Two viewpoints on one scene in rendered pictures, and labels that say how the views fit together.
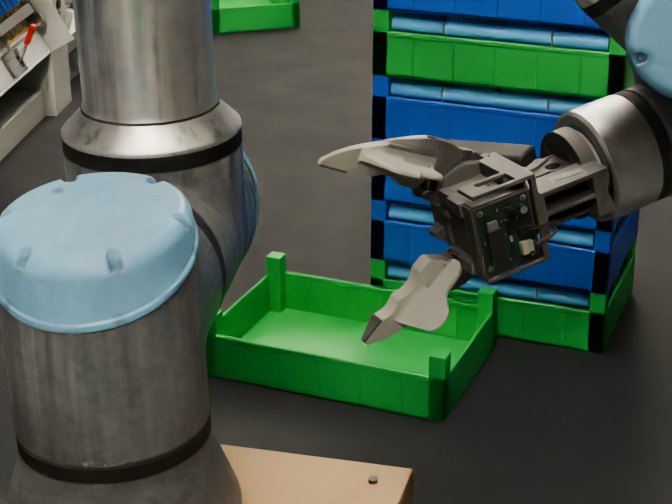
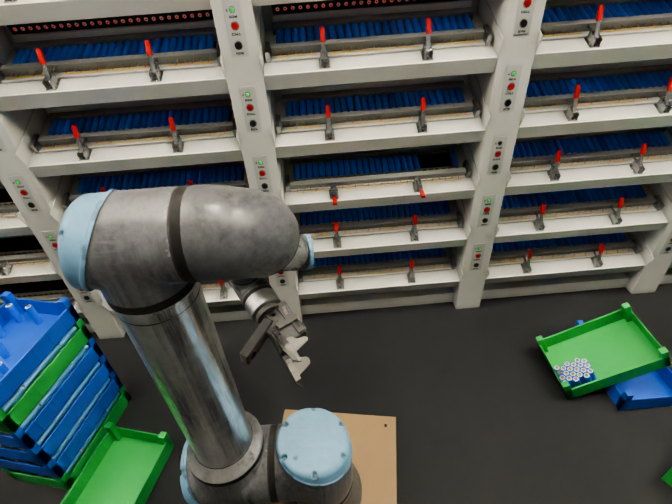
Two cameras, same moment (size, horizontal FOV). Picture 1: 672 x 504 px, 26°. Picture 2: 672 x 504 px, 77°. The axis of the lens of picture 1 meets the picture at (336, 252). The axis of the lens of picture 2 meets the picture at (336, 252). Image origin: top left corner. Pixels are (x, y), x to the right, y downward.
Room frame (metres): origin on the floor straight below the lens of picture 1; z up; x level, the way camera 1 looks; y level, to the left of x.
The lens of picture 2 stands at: (0.97, 0.61, 1.24)
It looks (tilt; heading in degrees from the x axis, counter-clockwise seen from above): 38 degrees down; 262
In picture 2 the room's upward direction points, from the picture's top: 4 degrees counter-clockwise
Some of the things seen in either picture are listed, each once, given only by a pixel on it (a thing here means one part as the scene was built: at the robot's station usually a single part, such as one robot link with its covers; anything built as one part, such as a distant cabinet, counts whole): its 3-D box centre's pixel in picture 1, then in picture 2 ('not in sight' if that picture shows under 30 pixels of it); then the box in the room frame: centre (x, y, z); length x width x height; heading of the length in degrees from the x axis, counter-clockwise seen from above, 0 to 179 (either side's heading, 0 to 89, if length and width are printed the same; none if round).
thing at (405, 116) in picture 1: (513, 97); (32, 384); (1.72, -0.22, 0.28); 0.30 x 0.20 x 0.08; 69
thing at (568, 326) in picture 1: (504, 274); (71, 429); (1.72, -0.22, 0.04); 0.30 x 0.20 x 0.08; 69
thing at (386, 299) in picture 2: not in sight; (375, 290); (0.65, -0.61, 0.03); 2.19 x 0.16 x 0.05; 173
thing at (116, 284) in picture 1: (105, 308); (312, 457); (0.99, 0.17, 0.34); 0.17 x 0.15 x 0.18; 172
